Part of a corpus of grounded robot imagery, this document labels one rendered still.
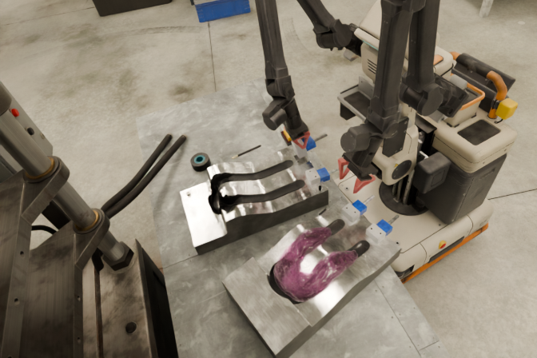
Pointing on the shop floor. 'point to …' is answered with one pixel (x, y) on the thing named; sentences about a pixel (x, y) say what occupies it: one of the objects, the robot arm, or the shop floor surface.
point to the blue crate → (223, 8)
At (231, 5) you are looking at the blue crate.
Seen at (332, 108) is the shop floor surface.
